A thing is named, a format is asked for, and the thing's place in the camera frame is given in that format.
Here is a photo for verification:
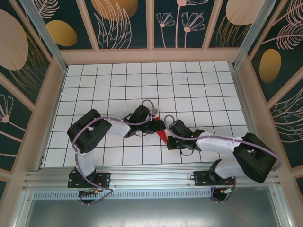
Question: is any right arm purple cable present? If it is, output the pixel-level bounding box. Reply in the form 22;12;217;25
164;115;283;204

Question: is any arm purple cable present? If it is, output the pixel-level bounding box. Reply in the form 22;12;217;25
164;115;283;204
72;99;158;206

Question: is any slotted metal cable duct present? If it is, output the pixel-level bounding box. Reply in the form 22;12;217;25
33;191;214;200

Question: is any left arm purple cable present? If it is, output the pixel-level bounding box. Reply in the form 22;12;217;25
72;99;158;206

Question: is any grey metal sheet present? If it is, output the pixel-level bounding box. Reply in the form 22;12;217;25
22;198;284;227

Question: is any aluminium mounting rail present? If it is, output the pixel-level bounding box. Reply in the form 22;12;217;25
22;165;283;190

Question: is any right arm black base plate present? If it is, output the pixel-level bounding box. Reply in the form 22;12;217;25
193;170;236;187

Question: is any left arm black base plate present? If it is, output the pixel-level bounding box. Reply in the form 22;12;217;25
68;172;112;189

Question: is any aluminium side rail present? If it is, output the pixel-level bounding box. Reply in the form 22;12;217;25
230;67;269;167

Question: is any white grid table mat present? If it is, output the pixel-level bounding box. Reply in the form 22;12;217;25
39;61;263;167

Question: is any aluminium frame post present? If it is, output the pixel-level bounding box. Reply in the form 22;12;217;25
232;0;279;70
18;0;68;72

